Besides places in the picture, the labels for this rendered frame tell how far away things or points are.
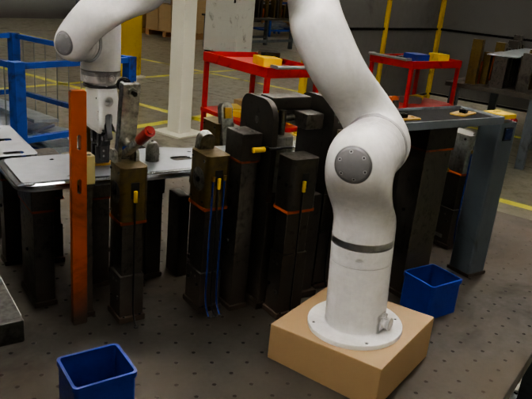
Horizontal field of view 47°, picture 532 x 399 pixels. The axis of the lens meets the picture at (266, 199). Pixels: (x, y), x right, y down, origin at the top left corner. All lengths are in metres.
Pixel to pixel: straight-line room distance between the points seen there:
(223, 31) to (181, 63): 6.44
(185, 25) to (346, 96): 4.65
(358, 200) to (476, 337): 0.57
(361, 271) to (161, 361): 0.43
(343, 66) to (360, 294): 0.42
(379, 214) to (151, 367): 0.53
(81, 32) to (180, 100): 4.57
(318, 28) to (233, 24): 10.92
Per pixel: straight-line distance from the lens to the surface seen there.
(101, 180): 1.35
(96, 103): 1.37
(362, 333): 1.23
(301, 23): 1.12
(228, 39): 12.10
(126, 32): 8.85
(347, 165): 1.04
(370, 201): 1.08
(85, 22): 1.27
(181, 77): 5.78
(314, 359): 1.23
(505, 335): 1.58
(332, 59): 1.10
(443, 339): 1.49
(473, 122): 1.55
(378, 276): 1.18
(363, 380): 1.19
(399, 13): 7.93
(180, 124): 5.86
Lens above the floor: 1.42
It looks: 19 degrees down
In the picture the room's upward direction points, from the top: 6 degrees clockwise
